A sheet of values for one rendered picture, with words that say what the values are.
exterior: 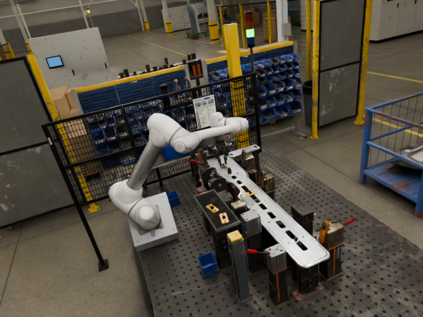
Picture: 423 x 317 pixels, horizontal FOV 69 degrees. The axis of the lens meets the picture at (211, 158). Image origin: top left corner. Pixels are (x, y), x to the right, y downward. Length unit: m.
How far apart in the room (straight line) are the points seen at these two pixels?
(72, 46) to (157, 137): 6.86
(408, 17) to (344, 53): 8.65
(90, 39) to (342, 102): 6.02
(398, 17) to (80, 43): 10.33
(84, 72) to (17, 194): 4.93
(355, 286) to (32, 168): 3.49
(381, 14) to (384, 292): 11.32
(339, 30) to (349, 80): 0.81
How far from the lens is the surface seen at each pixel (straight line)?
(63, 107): 6.21
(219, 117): 2.30
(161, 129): 1.84
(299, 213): 1.93
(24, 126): 3.96
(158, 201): 2.37
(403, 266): 2.19
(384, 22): 12.88
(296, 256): 1.71
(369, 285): 2.04
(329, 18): 4.91
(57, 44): 8.59
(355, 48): 5.34
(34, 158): 4.09
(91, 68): 8.62
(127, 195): 2.12
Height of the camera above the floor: 2.23
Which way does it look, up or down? 27 degrees down
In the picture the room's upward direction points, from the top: 9 degrees counter-clockwise
